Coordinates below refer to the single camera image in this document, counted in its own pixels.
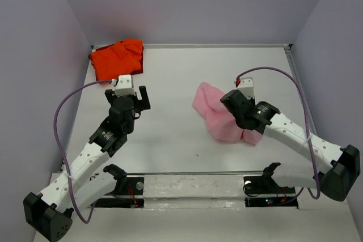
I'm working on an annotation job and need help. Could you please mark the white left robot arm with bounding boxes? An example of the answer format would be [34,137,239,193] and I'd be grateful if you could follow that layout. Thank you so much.
[23,84,151,241]

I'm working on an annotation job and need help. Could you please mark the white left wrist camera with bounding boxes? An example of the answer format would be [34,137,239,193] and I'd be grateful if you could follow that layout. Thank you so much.
[112,75,136,97]

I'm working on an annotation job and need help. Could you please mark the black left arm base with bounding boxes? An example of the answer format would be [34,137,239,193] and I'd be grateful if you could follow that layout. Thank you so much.
[95,176,145,209]

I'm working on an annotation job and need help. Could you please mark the pink t shirt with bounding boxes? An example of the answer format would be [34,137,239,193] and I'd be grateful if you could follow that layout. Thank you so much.
[192,82,263,146]

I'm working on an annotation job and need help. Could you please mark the orange t shirt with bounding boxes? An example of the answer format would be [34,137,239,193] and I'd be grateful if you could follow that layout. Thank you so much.
[88,38,144,82]

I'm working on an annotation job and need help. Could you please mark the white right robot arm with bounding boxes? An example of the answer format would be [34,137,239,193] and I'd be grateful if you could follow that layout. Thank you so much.
[220,90,361,202]

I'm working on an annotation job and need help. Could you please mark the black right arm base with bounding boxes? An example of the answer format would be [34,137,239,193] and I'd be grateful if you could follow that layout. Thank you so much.
[243,176,298,208]

